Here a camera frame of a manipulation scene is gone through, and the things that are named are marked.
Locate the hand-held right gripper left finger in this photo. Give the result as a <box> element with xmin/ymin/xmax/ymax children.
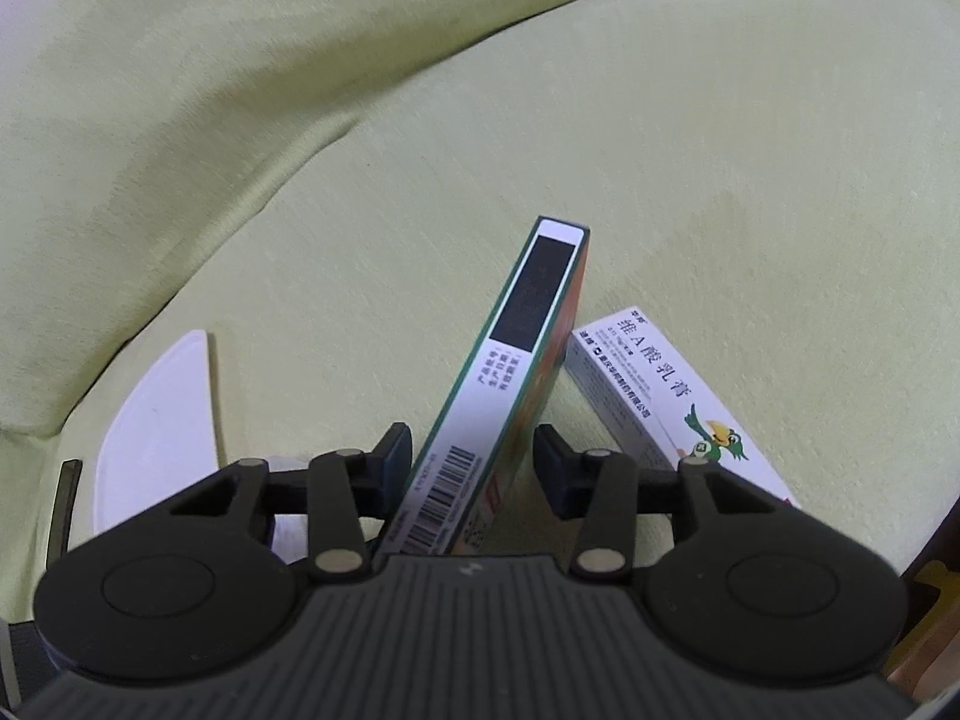
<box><xmin>169</xmin><ymin>422</ymin><xmax>413</xmax><ymax>583</ymax></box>

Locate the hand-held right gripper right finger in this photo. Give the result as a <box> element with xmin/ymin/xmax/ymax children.
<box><xmin>532</xmin><ymin>424</ymin><xmax>788</xmax><ymax>583</ymax></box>

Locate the orange and green medicine box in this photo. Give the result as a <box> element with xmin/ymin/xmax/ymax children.
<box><xmin>373</xmin><ymin>215</ymin><xmax>591</xmax><ymax>557</ymax></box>

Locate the long white ointment box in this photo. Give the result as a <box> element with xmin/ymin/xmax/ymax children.
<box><xmin>564</xmin><ymin>307</ymin><xmax>802</xmax><ymax>511</ymax></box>

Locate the white plastic lid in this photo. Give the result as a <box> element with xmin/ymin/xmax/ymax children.
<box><xmin>92</xmin><ymin>330</ymin><xmax>218</xmax><ymax>541</ymax></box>

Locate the green sofa cover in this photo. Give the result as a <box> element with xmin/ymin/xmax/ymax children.
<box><xmin>0</xmin><ymin>0</ymin><xmax>960</xmax><ymax>625</ymax></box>

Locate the yellow plastic object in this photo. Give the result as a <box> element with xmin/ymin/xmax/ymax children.
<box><xmin>911</xmin><ymin>561</ymin><xmax>960</xmax><ymax>617</ymax></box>

